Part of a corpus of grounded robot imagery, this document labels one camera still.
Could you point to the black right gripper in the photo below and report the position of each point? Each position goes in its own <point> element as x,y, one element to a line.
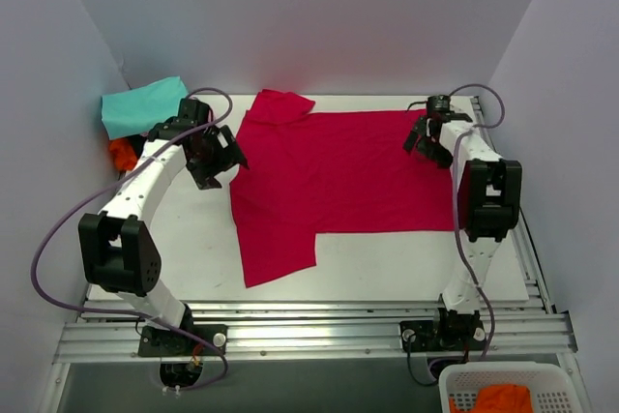
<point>427,140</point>

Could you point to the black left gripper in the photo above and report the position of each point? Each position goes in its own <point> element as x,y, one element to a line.
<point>213,155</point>

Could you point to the red t-shirt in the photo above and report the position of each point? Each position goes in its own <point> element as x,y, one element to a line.
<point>314,173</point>

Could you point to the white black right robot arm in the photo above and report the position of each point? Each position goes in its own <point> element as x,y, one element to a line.
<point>486,192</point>

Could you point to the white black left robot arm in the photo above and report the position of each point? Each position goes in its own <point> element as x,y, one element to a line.
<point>119,254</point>

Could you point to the black folded t-shirt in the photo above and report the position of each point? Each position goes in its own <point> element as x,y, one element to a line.
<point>145,135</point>

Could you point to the orange folded t-shirt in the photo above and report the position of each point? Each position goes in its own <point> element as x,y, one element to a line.
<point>126,151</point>

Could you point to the teal folded t-shirt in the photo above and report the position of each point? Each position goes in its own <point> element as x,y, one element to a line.
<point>138,110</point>

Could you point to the orange t-shirt in basket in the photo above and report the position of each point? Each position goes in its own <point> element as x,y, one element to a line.
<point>506,398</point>

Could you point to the white plastic laundry basket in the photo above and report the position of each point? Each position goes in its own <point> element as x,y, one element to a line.
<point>551,388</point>

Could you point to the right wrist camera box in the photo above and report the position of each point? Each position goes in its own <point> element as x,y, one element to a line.
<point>438,108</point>

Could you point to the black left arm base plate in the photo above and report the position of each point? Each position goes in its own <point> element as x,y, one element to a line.
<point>156,342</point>

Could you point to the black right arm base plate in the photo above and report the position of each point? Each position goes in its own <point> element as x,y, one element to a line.
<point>433,336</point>

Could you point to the aluminium frame rails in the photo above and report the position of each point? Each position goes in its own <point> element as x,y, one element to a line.
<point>326,338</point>

